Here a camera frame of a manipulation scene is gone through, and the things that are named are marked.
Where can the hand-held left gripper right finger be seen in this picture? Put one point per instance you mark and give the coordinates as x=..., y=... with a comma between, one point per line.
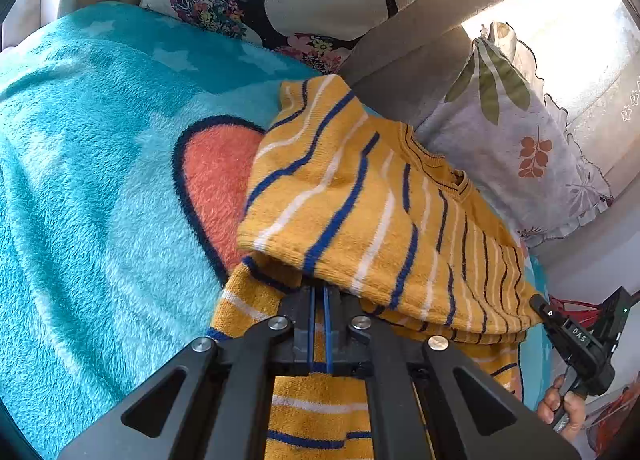
x=327, y=335

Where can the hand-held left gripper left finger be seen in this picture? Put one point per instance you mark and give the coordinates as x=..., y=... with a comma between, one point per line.
x=312, y=335

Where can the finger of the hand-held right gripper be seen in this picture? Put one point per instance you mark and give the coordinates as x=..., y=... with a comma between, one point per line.
x=544, y=311

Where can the yellow striped knit sweater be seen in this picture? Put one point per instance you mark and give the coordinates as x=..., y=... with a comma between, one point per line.
x=360, y=220

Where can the person's right hand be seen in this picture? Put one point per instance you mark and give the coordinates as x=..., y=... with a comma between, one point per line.
x=560, y=410

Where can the red patterned cloth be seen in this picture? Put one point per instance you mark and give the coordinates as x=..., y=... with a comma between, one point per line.
x=612, y=415

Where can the grey leaf print frilled cushion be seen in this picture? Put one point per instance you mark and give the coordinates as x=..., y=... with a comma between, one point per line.
x=520, y=150

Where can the teal fleece blanket with heart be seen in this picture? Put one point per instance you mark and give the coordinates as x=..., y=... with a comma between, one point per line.
x=100, y=180

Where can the beige sofa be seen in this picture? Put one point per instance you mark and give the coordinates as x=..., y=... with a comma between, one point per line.
x=430, y=45

